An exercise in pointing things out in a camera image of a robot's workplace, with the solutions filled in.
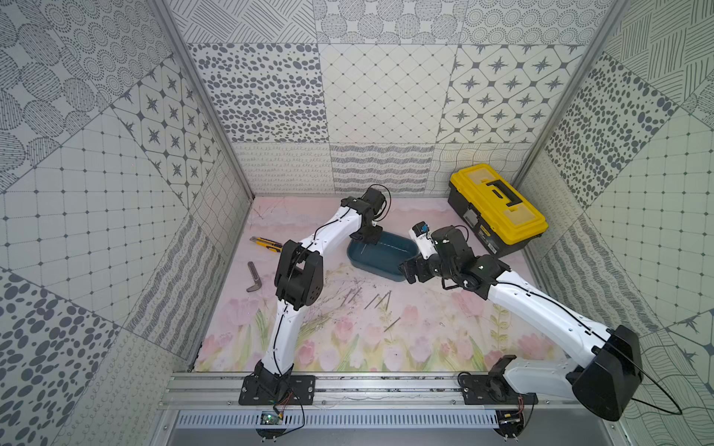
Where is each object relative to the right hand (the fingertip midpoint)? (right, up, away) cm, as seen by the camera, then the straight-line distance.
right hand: (413, 262), depth 80 cm
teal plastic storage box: (-8, -1, +16) cm, 18 cm away
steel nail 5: (-6, -13, +13) cm, 19 cm away
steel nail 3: (-12, -15, +11) cm, 22 cm away
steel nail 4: (-9, -14, +11) cm, 20 cm away
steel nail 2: (-18, -13, +13) cm, 26 cm away
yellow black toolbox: (+32, +12, +11) cm, 36 cm away
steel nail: (-21, -14, +13) cm, 28 cm away
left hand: (-13, +7, +17) cm, 22 cm away
